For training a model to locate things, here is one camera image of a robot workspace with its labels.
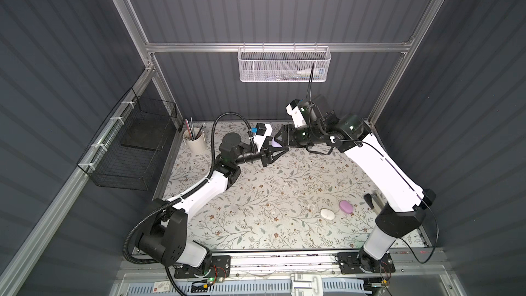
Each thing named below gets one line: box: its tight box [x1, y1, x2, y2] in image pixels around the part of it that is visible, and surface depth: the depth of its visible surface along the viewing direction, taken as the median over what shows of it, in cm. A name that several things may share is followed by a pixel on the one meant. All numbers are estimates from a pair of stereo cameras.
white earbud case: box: [320, 208, 335, 220], surface depth 86 cm
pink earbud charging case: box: [339, 200, 354, 214], surface depth 90 cm
